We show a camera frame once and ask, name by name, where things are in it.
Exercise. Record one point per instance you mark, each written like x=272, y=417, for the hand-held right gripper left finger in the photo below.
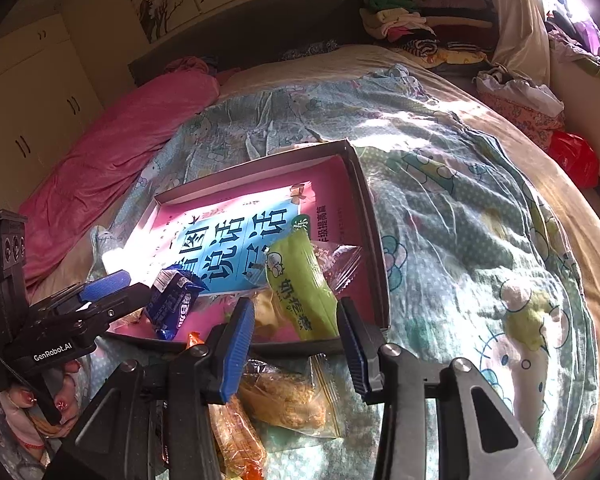
x=237, y=355

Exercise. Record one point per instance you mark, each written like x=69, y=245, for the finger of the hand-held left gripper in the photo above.
x=105, y=285
x=125, y=302

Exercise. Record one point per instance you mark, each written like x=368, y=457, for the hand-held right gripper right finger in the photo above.
x=355, y=355

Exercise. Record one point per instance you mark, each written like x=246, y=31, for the blue snack packet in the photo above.
x=175, y=305

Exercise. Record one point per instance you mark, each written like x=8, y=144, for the yellow pastry packet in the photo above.
x=266, y=312

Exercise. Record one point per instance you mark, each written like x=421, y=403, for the clear floss pastry packet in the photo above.
x=285, y=400

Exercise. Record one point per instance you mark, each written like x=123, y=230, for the orange snack packet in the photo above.
x=237, y=440

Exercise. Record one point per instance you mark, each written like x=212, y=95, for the green snack packet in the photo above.
x=300, y=290

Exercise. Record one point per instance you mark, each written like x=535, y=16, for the dark cardboard box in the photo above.
x=370, y=240

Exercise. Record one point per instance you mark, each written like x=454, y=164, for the person's left hand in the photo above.
x=70, y=390

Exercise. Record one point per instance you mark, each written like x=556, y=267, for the pink blanket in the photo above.
x=110, y=140

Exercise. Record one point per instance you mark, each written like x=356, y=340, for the pink and blue book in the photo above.
x=325, y=195

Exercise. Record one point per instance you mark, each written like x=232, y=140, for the cartoon printed blanket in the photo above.
x=455, y=220

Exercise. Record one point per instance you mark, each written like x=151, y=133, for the cream wardrobe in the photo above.
x=35, y=100

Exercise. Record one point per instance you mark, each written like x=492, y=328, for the tan bed sheet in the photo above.
x=555, y=175

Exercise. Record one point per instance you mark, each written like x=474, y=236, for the red plastic bag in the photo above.
x=575, y=160

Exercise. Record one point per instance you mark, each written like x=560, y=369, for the heap of floral clothes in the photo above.
x=520, y=105

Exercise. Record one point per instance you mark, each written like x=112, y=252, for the dark bed headboard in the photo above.
x=260, y=25

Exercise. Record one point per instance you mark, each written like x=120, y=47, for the pile of folded clothes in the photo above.
x=430, y=20

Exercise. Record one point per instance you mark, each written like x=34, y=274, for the beige curtain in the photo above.
x=517, y=20

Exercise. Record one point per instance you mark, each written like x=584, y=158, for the clothes on windowsill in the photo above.
x=585, y=45

